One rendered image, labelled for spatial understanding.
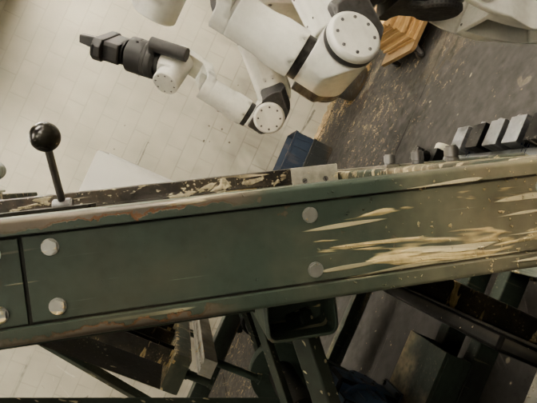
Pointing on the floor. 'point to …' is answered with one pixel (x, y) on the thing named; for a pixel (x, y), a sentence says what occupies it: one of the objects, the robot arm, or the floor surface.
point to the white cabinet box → (117, 173)
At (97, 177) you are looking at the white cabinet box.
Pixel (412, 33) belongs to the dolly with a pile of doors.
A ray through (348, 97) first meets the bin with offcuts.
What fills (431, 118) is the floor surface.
